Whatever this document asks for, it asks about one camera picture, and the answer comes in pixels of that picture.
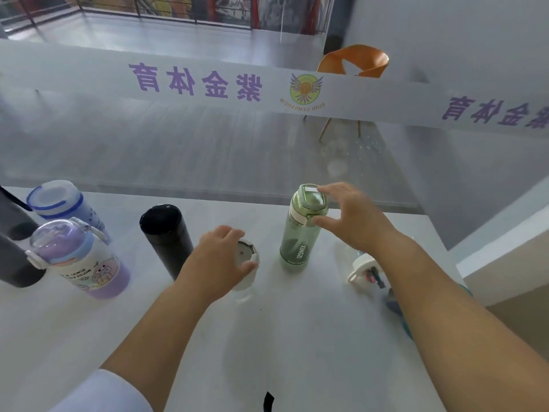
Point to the white table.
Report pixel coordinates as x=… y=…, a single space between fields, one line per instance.
x=309 y=338

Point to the clear bottle white lid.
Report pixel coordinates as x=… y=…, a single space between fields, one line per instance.
x=249 y=252

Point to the orange chair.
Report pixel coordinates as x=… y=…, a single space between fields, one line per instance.
x=369 y=57

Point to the teal water bottle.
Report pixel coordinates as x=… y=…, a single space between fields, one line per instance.
x=408 y=328

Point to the person's left forearm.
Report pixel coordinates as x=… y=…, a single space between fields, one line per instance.
x=158 y=347

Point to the clear bottle white ends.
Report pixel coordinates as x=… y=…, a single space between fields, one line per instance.
x=364 y=268

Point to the black thermos flask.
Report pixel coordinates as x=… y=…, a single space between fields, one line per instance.
x=167 y=240

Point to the black railing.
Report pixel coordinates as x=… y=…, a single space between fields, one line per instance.
x=171 y=10

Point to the green transparent bottle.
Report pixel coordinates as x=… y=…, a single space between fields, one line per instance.
x=296 y=248

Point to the person's right hand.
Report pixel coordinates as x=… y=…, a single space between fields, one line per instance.
x=360 y=223

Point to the person's white shirt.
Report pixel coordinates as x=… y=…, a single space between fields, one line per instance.
x=103 y=394

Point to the person's left hand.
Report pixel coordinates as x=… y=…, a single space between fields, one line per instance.
x=214 y=266

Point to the white bottle blue ring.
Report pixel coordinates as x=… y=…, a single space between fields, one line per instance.
x=55 y=201

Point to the frosted band with purple print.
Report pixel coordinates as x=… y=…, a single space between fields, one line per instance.
x=107 y=77

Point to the person's right forearm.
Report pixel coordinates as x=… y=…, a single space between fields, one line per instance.
x=454 y=334

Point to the clear bottle grey cap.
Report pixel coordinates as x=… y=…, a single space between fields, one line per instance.
x=393 y=305

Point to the small lilac cartoon bottle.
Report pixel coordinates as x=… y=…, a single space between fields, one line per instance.
x=86 y=266

